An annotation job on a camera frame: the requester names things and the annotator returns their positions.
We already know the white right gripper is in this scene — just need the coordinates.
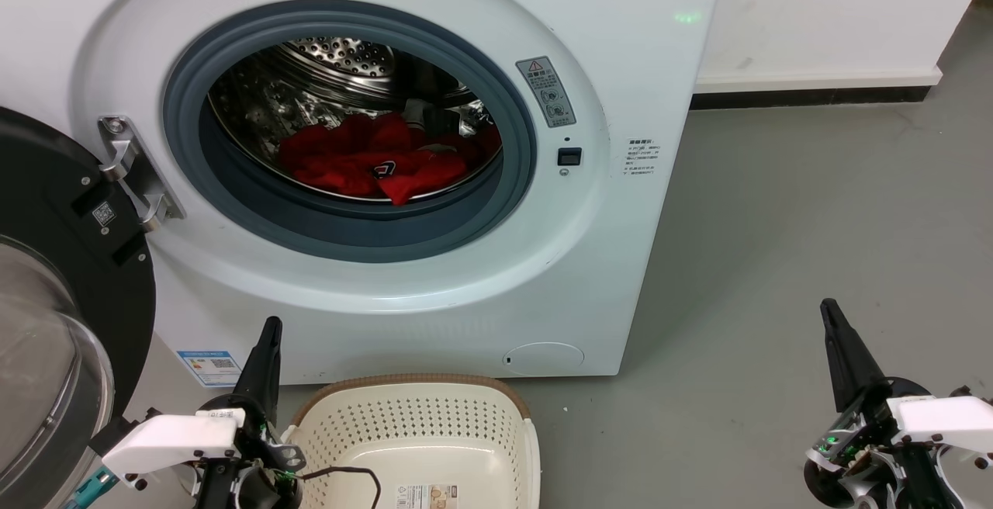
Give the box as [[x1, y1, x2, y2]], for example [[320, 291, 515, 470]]
[[820, 297, 993, 469]]

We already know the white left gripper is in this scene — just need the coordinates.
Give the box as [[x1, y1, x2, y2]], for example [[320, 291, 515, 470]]
[[102, 317, 306, 490]]

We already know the red cloth garment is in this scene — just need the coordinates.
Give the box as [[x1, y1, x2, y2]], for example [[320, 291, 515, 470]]
[[277, 112, 503, 207]]

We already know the cream perforated laundry basket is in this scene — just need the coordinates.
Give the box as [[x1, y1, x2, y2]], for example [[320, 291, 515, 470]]
[[279, 374, 541, 509]]

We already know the black round washer door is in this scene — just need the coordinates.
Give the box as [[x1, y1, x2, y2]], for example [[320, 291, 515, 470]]
[[0, 106, 157, 509]]

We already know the printed paper product label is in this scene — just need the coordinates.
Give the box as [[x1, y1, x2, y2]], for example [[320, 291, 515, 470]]
[[394, 483, 458, 509]]

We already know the stainless steel washing machine drum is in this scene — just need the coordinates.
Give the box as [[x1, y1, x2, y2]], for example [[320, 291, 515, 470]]
[[206, 36, 503, 204]]

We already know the blue energy label sticker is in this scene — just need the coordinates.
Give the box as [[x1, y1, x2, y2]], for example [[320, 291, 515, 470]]
[[177, 350, 243, 388]]

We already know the grey rubber door gasket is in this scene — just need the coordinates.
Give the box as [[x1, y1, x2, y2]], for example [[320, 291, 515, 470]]
[[161, 0, 538, 264]]

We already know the clear door glass bowl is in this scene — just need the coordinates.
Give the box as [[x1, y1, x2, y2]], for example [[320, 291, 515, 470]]
[[0, 234, 116, 509]]

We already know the white front-load washing machine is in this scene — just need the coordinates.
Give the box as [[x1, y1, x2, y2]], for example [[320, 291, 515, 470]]
[[0, 0, 730, 386]]

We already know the silver metal door hinge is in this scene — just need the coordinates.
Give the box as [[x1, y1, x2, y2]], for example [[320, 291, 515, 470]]
[[97, 115, 187, 233]]

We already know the white and black baseboard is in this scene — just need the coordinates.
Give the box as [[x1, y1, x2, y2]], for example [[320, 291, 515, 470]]
[[690, 67, 943, 110]]

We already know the grey warning sticker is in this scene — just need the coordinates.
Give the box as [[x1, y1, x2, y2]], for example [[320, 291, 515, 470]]
[[516, 57, 577, 129]]

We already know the thin black cable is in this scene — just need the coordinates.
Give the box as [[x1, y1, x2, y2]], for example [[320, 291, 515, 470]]
[[299, 466, 382, 509]]

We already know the teal left cable connector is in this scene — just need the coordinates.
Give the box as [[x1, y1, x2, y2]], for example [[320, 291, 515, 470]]
[[66, 469, 119, 509]]

